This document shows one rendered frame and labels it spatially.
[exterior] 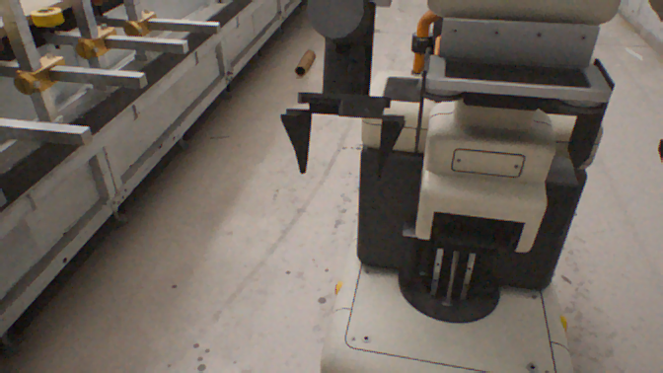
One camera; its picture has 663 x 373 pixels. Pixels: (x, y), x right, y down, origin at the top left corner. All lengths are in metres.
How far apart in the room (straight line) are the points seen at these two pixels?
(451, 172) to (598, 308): 1.14
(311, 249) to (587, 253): 1.07
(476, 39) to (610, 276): 1.46
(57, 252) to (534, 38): 1.62
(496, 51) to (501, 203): 0.28
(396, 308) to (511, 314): 0.30
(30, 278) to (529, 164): 1.53
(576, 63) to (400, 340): 0.80
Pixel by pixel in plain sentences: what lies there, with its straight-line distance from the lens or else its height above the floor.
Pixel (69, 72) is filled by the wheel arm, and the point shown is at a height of 0.84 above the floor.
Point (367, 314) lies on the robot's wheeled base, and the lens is 1.39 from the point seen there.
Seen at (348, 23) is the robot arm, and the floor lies 1.18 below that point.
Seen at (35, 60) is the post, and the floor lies 0.88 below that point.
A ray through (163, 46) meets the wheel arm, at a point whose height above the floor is 0.83.
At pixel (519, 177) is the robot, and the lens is 0.98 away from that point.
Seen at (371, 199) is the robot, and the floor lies 0.54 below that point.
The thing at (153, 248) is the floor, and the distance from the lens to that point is 2.11.
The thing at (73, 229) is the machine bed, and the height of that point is 0.17.
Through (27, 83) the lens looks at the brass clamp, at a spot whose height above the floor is 0.84.
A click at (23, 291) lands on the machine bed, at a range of 1.87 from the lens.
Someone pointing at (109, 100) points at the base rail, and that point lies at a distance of 1.65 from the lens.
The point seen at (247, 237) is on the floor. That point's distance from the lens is 2.07.
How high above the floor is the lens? 1.33
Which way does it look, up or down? 35 degrees down
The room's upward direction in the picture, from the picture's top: straight up
